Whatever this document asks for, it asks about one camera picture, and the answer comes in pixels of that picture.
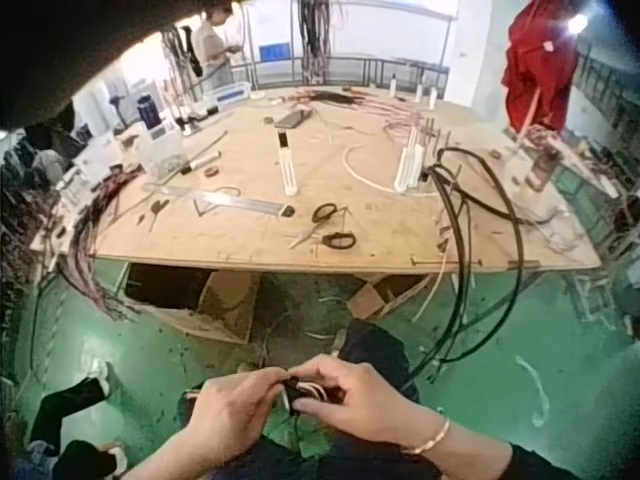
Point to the person's right hand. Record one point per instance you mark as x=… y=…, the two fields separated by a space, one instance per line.
x=380 y=405

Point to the person's left hand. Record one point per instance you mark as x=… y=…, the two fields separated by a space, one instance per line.
x=225 y=410

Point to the person's left fingers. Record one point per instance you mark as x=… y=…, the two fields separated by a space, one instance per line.
x=267 y=382

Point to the cardboard box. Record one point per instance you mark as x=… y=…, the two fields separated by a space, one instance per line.
x=220 y=305

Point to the long metal ruler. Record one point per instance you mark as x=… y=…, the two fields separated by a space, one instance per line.
x=220 y=198

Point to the white tube loop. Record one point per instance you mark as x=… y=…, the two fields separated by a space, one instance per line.
x=357 y=172

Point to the white marker pen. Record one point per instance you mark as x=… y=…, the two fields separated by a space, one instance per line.
x=202 y=162

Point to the clear plastic box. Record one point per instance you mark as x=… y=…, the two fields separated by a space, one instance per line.
x=162 y=155

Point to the grey smartphone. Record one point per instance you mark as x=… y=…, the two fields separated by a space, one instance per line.
x=294 y=119

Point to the white strip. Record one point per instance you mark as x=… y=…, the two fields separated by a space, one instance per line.
x=537 y=390

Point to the dark blue bottle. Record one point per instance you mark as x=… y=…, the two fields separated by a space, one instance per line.
x=148 y=112

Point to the small white bottle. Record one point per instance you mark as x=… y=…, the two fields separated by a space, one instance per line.
x=393 y=86

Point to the metal railing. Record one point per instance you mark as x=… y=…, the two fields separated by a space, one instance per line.
x=350 y=67

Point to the pair of white bottles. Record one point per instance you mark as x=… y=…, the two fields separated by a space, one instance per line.
x=426 y=96

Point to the blue sign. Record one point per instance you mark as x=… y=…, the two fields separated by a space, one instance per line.
x=274 y=52

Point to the brown jar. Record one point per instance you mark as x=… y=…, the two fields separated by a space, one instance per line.
x=542 y=170

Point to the red hanging garment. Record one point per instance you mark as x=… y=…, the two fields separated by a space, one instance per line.
x=540 y=70

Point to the white fixture post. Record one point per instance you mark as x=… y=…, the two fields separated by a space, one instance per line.
x=409 y=165
x=289 y=170

